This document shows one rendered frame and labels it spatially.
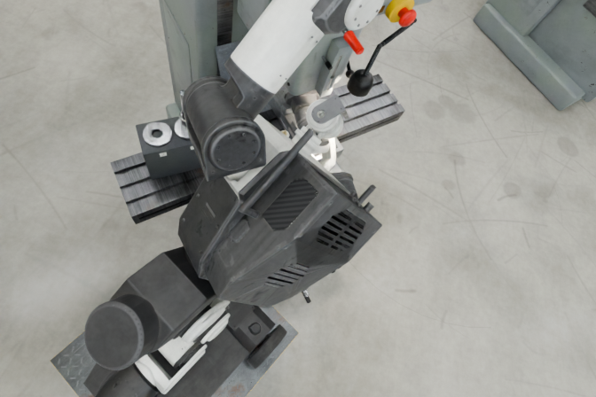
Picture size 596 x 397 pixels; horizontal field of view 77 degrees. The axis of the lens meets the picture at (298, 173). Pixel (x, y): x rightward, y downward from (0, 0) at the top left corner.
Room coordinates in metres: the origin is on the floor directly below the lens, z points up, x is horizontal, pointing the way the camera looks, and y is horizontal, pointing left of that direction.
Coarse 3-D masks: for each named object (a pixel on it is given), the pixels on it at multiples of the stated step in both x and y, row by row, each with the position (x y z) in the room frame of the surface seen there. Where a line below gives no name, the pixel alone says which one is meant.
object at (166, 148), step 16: (144, 128) 0.54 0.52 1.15; (160, 128) 0.55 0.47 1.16; (176, 128) 0.58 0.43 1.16; (144, 144) 0.48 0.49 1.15; (160, 144) 0.50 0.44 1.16; (176, 144) 0.53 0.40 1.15; (160, 160) 0.48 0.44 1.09; (176, 160) 0.52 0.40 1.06; (192, 160) 0.55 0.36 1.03; (160, 176) 0.47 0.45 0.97
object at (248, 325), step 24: (240, 312) 0.20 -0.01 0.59; (216, 336) 0.09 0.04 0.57; (240, 336) 0.12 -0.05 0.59; (264, 336) 0.15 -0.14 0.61; (216, 360) 0.01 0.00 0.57; (240, 360) 0.04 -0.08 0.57; (96, 384) -0.22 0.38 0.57; (120, 384) -0.17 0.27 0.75; (144, 384) -0.14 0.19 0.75; (192, 384) -0.10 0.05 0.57; (216, 384) -0.07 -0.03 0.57
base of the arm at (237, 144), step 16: (208, 80) 0.37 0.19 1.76; (224, 80) 0.38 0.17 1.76; (192, 128) 0.31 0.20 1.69; (208, 128) 0.26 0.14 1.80; (224, 128) 0.27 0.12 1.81; (240, 128) 0.28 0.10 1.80; (256, 128) 0.30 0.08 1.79; (192, 144) 0.29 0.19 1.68; (208, 144) 0.25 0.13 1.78; (224, 144) 0.26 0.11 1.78; (240, 144) 0.27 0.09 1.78; (256, 144) 0.29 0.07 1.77; (208, 160) 0.24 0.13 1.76; (224, 160) 0.25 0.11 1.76; (240, 160) 0.26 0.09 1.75; (256, 160) 0.28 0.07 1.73; (208, 176) 0.22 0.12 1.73
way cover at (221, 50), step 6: (234, 42) 1.06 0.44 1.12; (216, 48) 1.00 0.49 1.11; (222, 48) 1.02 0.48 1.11; (228, 48) 1.04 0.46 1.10; (234, 48) 1.05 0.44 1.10; (216, 54) 0.99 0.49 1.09; (222, 54) 1.01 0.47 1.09; (228, 54) 1.03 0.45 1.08; (222, 60) 1.00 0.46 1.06; (222, 66) 0.99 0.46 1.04; (222, 72) 0.98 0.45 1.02; (228, 78) 0.98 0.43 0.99; (264, 108) 0.98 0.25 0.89; (270, 108) 1.00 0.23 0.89
